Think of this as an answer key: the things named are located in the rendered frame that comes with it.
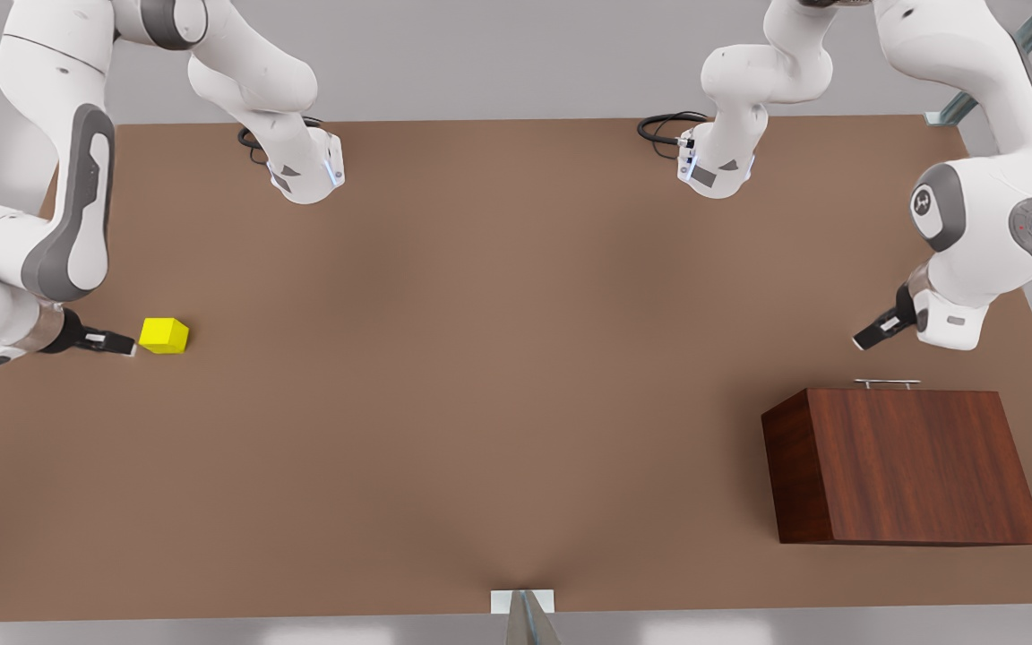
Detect dark wooden cabinet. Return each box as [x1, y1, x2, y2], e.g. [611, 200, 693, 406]
[761, 388, 1032, 546]

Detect black cable loop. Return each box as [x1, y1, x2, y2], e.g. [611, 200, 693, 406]
[237, 116, 325, 168]
[637, 111, 710, 162]

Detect yellow cube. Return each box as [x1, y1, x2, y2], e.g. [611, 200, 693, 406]
[139, 317, 190, 355]

